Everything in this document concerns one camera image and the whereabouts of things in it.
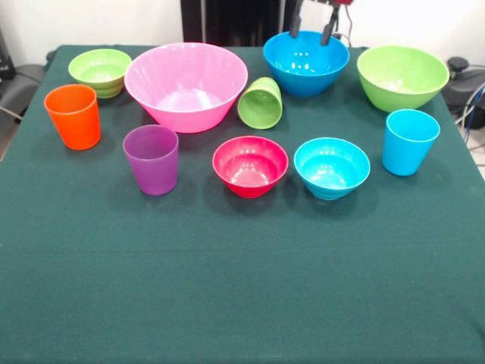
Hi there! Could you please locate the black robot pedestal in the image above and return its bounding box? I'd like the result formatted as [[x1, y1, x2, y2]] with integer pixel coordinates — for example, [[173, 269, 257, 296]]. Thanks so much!
[[180, 0, 300, 47]]

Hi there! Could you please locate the blue cup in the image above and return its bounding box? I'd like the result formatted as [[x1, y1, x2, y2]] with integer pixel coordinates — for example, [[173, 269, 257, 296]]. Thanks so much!
[[381, 108, 441, 177]]

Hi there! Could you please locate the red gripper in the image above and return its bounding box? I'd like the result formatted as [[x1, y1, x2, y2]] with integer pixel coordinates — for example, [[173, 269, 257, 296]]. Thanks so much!
[[289, 0, 354, 46]]

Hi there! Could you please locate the tangle of cables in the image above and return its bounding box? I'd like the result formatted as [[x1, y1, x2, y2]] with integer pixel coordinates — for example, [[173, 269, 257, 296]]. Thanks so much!
[[454, 81, 485, 168]]

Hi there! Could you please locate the large blue bowl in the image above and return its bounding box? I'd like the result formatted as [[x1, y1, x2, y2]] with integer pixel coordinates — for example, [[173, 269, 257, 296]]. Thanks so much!
[[263, 30, 351, 98]]

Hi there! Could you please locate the small green bowl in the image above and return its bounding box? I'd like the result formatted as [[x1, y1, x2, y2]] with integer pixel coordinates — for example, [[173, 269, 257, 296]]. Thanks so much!
[[67, 48, 133, 99]]

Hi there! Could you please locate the dark green tablecloth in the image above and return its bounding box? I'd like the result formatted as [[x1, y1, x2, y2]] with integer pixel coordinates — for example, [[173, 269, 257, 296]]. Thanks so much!
[[0, 44, 485, 364]]

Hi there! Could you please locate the large green bowl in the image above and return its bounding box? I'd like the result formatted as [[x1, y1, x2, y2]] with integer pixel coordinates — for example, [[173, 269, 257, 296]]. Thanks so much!
[[356, 45, 451, 114]]

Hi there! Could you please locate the black device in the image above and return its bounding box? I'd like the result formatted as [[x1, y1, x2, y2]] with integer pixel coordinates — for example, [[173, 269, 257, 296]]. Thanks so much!
[[0, 28, 16, 80]]

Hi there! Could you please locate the purple cup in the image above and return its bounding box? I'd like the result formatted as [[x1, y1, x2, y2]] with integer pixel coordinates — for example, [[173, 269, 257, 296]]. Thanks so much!
[[122, 124, 180, 196]]

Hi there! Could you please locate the large pink bowl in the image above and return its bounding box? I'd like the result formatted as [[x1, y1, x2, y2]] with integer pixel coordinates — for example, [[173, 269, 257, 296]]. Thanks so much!
[[124, 42, 249, 134]]

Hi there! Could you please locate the small magenta bowl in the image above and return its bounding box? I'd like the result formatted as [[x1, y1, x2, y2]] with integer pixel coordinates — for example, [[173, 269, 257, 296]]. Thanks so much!
[[211, 135, 289, 199]]

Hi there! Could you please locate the green cup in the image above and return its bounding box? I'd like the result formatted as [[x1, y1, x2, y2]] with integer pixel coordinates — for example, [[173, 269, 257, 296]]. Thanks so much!
[[236, 77, 284, 130]]

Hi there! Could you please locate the orange red cup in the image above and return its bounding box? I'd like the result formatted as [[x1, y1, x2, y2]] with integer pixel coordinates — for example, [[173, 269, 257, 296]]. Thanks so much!
[[43, 83, 102, 151]]

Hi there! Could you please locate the small cyan bowl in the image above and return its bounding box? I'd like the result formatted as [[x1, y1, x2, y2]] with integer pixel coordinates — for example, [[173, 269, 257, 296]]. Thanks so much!
[[293, 136, 371, 201]]

